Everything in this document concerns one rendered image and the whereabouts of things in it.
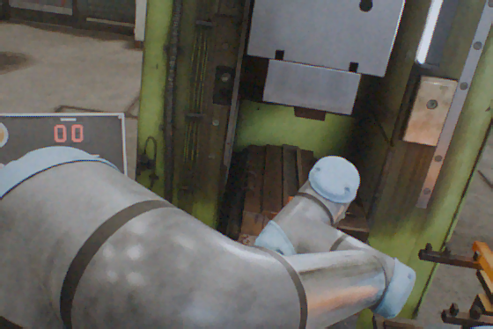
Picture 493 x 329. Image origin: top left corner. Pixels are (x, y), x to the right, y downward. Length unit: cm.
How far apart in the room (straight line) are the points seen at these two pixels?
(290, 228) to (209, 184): 67
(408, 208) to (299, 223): 73
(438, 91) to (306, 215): 64
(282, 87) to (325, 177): 39
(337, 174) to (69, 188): 46
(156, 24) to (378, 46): 52
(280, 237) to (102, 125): 56
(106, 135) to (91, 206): 76
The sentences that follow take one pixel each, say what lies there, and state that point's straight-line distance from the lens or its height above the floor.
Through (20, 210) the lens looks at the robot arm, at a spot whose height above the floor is 140.
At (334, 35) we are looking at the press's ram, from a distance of 104.
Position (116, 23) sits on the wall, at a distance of 737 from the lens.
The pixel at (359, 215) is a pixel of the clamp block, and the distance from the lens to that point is 129.
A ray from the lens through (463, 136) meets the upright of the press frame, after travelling 134.
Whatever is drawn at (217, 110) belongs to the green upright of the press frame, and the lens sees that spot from 124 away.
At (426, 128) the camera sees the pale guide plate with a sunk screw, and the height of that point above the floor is 123.
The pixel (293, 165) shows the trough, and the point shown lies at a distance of 146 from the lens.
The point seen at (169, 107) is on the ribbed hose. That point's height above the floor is 118.
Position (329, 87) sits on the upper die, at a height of 132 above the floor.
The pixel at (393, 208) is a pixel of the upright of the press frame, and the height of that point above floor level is 98.
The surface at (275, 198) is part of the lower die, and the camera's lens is 125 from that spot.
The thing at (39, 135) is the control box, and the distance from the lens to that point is 109.
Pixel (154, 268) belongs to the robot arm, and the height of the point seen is 141.
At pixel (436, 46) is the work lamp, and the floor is 143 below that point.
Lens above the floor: 160
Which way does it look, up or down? 26 degrees down
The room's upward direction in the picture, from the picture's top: 9 degrees clockwise
